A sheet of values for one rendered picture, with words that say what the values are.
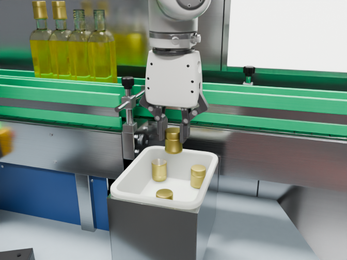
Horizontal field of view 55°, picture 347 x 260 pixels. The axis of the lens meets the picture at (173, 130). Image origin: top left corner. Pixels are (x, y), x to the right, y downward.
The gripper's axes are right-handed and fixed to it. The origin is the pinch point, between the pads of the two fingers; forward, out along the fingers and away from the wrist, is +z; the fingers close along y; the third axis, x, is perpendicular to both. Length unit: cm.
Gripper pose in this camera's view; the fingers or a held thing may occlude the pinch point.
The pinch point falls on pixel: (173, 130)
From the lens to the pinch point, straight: 65.1
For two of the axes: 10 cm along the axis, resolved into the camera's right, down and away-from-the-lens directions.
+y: -9.5, -1.1, 2.9
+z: 0.0, 9.3, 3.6
